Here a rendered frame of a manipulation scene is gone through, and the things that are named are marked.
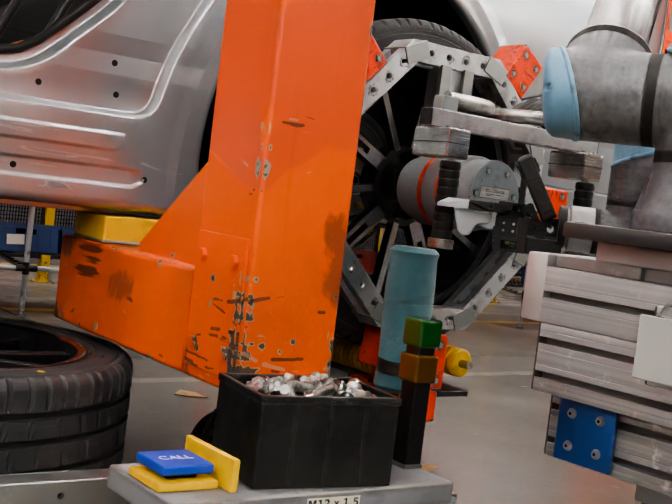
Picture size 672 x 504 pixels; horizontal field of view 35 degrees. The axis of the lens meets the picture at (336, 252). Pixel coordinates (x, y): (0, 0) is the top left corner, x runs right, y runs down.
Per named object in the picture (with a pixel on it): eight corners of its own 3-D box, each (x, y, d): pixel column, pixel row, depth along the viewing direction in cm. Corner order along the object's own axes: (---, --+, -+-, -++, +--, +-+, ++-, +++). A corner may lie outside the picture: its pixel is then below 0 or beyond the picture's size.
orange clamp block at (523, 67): (495, 100, 222) (517, 68, 225) (522, 100, 216) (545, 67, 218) (477, 76, 218) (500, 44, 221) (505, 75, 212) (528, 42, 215)
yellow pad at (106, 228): (138, 240, 210) (141, 215, 209) (170, 248, 199) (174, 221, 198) (71, 235, 202) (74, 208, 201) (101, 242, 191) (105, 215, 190)
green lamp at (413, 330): (422, 344, 153) (425, 316, 153) (441, 349, 150) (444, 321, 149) (400, 343, 150) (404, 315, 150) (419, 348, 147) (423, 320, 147)
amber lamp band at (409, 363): (417, 378, 153) (421, 351, 153) (436, 384, 150) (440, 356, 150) (396, 378, 151) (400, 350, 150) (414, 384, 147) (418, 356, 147)
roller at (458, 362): (386, 352, 239) (390, 326, 239) (478, 380, 215) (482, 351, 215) (366, 352, 236) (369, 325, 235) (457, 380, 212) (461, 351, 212)
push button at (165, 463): (185, 466, 134) (187, 448, 134) (212, 482, 128) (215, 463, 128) (134, 468, 130) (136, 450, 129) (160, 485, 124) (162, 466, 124)
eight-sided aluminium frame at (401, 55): (499, 327, 229) (533, 72, 226) (522, 333, 223) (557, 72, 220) (289, 320, 196) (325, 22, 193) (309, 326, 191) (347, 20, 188)
